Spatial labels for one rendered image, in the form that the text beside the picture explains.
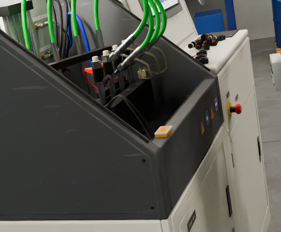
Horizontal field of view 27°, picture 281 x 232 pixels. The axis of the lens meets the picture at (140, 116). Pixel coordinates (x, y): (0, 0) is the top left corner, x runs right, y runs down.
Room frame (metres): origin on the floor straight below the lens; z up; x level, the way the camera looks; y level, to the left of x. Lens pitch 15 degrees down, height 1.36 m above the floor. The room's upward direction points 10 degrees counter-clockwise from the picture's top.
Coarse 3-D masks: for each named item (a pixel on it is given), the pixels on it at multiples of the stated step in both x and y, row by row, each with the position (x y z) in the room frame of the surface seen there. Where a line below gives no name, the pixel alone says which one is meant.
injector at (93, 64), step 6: (96, 66) 1.58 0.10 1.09; (96, 72) 1.58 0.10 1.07; (102, 72) 1.59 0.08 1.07; (96, 78) 1.59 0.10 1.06; (102, 78) 1.59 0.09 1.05; (108, 78) 1.58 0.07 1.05; (96, 84) 1.59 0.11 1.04; (102, 84) 1.59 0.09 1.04; (102, 90) 1.59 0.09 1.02; (102, 96) 1.59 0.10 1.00; (102, 102) 1.59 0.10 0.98
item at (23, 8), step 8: (24, 0) 1.66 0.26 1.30; (144, 0) 1.53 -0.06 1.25; (24, 8) 1.66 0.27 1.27; (144, 8) 1.53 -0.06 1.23; (24, 16) 1.66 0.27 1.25; (144, 16) 1.53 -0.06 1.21; (24, 24) 1.66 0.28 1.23; (144, 24) 1.53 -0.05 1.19; (24, 32) 1.66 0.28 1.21; (136, 32) 1.54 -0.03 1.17
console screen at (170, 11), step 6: (138, 0) 2.06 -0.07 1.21; (162, 0) 2.28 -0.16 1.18; (168, 0) 2.35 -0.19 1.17; (174, 0) 2.42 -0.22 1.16; (150, 6) 2.13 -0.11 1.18; (168, 6) 2.32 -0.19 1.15; (174, 6) 2.39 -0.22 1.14; (180, 6) 2.47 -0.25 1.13; (168, 12) 2.29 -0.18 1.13; (174, 12) 2.36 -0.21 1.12
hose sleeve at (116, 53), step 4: (132, 36) 1.54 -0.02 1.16; (128, 40) 1.55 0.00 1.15; (132, 40) 1.55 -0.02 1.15; (124, 44) 1.55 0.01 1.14; (128, 44) 1.55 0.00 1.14; (120, 48) 1.56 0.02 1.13; (124, 48) 1.56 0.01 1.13; (116, 52) 1.56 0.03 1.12; (120, 52) 1.56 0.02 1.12; (116, 56) 1.57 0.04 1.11
